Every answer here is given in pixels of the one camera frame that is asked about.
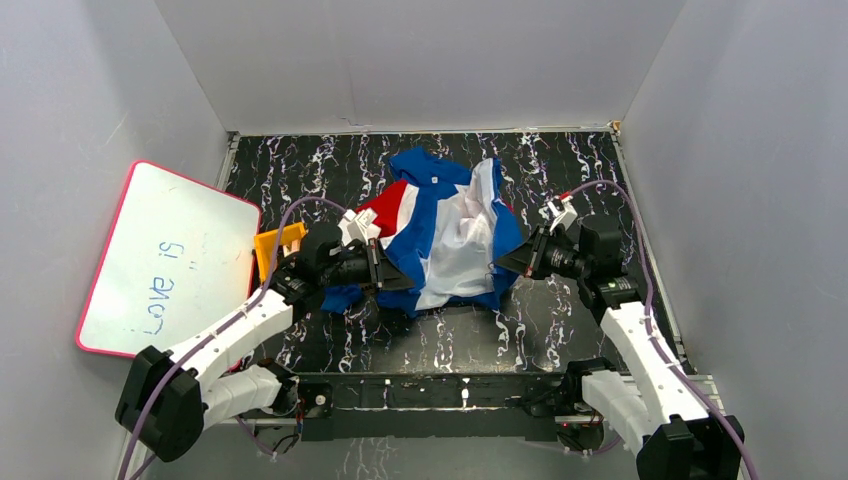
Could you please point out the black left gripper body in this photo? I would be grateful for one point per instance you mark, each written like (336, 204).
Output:
(375, 266)

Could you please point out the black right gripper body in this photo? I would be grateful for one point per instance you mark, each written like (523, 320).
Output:
(555, 257)

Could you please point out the blue red white jacket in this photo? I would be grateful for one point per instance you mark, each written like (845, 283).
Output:
(443, 225)

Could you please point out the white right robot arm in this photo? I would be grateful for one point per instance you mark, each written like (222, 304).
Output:
(663, 418)

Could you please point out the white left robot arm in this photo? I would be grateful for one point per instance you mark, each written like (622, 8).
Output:
(171, 396)

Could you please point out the orange plastic box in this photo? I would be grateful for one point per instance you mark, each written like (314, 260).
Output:
(272, 245)

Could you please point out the pink-framed whiteboard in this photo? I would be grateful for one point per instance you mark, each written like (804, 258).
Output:
(179, 257)

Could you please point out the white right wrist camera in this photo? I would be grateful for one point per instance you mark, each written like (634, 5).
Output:
(562, 212)

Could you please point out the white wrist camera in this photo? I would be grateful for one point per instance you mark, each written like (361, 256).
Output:
(562, 212)
(358, 226)

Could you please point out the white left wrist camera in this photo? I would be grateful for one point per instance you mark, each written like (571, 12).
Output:
(358, 226)

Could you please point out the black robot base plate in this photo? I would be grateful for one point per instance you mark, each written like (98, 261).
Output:
(535, 407)

